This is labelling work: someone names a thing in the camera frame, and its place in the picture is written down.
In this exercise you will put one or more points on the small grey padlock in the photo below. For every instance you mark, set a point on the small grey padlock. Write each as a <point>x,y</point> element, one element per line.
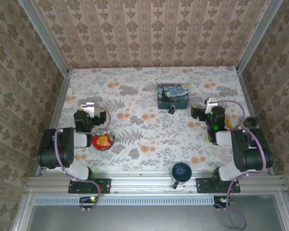
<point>172,110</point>

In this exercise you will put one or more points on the starry night tin box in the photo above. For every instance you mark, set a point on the starry night tin box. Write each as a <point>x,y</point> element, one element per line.
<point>173,93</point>

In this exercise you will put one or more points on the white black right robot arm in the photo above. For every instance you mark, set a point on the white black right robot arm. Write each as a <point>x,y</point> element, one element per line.
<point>250,154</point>

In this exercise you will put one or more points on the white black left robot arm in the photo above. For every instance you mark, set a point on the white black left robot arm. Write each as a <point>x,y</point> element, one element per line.
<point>53,149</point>

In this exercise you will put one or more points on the patterned bowl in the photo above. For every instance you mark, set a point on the patterned bowl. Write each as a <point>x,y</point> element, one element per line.
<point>112,139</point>

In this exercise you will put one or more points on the red snack packet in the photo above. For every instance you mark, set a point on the red snack packet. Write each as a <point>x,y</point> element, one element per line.
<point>101,142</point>

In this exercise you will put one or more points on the small dark jar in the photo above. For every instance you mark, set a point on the small dark jar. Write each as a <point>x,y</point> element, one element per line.
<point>251,122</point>

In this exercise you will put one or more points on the floral tablecloth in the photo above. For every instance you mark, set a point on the floral tablecloth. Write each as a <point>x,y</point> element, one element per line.
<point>144,125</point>

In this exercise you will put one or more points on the dark blue mug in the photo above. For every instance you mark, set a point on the dark blue mug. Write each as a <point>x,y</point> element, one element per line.
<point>181,171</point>

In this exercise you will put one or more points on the small black control board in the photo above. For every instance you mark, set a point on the small black control board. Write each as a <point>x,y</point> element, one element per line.
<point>221,201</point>
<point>86,199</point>

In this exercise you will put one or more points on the grey metal panel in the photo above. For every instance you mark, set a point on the grey metal panel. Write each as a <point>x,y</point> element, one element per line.
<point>147,219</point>

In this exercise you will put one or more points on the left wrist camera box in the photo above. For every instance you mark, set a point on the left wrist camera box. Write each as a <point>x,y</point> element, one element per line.
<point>89,109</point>

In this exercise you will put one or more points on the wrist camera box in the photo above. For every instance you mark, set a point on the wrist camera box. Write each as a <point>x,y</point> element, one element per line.
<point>89,109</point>
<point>210,103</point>

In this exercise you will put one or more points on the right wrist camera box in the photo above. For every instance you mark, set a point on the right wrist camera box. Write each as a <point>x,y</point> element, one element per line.
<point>210,103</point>

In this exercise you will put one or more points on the aluminium side rail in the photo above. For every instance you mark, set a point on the aluminium side rail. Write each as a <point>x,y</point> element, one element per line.
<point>59,108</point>
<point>249,101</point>

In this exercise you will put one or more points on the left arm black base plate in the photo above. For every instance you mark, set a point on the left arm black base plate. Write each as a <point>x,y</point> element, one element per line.
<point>103,186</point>

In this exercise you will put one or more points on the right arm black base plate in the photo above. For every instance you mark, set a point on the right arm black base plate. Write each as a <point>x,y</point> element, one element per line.
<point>203,185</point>

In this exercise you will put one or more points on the aluminium mounting rail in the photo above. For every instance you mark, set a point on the aluminium mounting rail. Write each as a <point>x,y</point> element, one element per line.
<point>147,183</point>

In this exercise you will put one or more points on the aluminium frame post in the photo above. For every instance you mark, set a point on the aluminium frame post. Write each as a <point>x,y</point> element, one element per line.
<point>257,36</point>
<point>43,36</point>

